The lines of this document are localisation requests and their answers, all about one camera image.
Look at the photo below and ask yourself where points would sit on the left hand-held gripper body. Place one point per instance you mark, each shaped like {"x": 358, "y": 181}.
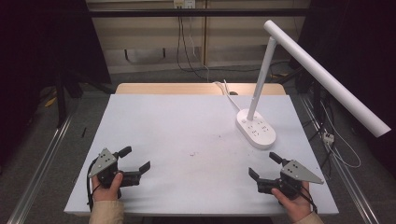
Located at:
{"x": 106, "y": 161}

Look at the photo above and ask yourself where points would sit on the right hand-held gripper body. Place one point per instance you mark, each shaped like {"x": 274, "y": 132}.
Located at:
{"x": 294, "y": 174}

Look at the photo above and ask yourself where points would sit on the person's left hand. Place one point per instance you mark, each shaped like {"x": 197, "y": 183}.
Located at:
{"x": 107, "y": 191}

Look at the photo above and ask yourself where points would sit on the person's right hand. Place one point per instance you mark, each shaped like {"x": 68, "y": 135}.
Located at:
{"x": 294, "y": 207}

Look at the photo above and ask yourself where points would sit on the small black stick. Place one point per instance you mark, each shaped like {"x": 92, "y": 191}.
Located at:
{"x": 83, "y": 132}

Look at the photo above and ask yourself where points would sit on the white power strip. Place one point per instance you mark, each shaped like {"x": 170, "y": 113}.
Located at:
{"x": 328, "y": 137}

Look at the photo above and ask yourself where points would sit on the black metal stand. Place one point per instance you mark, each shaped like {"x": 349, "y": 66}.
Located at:
{"x": 63, "y": 93}

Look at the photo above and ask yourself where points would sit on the white desk lamp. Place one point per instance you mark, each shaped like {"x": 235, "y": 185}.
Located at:
{"x": 314, "y": 71}

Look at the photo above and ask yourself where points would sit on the black horizontal bar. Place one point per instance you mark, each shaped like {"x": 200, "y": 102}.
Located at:
{"x": 199, "y": 12}

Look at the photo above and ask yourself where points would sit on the aluminium floor rail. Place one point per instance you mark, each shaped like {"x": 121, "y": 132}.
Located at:
{"x": 348, "y": 177}
{"x": 40, "y": 165}

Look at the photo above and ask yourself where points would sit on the white wall socket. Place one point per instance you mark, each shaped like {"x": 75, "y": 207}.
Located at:
{"x": 184, "y": 3}

